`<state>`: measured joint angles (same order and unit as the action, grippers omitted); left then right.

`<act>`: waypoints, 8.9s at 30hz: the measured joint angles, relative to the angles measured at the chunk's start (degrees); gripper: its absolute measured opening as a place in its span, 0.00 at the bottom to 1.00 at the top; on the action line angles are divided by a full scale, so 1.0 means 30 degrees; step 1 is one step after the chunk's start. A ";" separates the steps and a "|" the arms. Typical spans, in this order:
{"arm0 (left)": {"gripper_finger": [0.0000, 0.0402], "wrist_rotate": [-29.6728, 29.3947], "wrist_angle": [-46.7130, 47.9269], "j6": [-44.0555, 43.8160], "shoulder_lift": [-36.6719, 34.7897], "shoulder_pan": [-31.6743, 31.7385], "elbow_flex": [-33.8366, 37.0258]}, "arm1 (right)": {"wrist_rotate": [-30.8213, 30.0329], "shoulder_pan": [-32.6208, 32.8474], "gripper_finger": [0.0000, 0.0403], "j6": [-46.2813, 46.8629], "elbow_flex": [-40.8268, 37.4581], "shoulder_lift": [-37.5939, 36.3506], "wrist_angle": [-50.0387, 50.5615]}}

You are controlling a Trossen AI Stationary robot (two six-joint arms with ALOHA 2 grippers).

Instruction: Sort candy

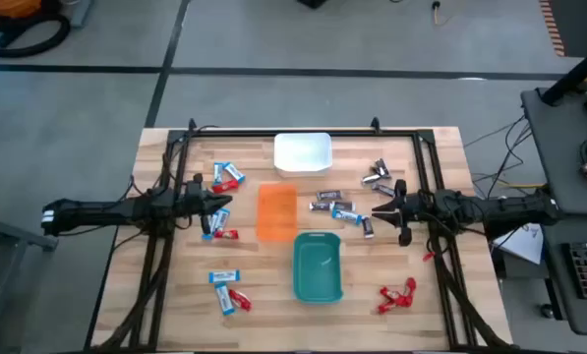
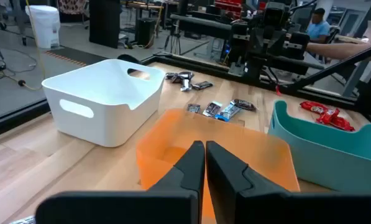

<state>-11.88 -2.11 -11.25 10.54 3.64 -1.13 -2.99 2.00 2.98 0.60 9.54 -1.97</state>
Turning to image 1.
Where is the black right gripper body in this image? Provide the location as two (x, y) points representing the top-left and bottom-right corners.
(403, 189), (440, 226)

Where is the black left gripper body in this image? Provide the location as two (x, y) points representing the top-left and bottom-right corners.
(175, 181), (209, 218)

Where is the orange translucent plastic bin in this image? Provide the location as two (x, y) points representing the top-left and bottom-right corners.
(256, 182), (299, 243)

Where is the teal plastic bin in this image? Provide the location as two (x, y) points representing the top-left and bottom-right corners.
(292, 231), (344, 305)

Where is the white plastic bin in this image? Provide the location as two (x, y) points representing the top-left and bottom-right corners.
(272, 131), (334, 179)

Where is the white paper sheet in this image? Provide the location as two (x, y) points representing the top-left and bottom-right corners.
(492, 221), (545, 266)

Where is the grey desk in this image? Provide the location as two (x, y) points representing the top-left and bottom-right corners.
(538, 213), (587, 337)
(520, 86), (587, 217)

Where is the grey metal cart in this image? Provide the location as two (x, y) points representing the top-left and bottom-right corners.
(0, 196), (60, 354)

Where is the grey floor box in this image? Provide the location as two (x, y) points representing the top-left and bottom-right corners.
(68, 0), (93, 29)

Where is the dark mat with striped edge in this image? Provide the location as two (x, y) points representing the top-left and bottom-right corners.
(538, 0), (587, 58)

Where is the orange vacuum cleaner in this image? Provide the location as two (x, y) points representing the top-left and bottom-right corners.
(0, 0), (43, 20)

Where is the black sleeved cable bundle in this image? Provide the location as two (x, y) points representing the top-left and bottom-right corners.
(91, 235), (174, 351)
(433, 245), (513, 351)

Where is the thin yellow cable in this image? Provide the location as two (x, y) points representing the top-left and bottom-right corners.
(494, 179), (550, 191)

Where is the black floor cable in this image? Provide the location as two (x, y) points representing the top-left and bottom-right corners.
(463, 113), (550, 201)

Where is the black stand post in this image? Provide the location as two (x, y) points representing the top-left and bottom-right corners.
(540, 41), (587, 107)

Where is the black vacuum hose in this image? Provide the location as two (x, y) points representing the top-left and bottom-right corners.
(0, 12), (72, 59)

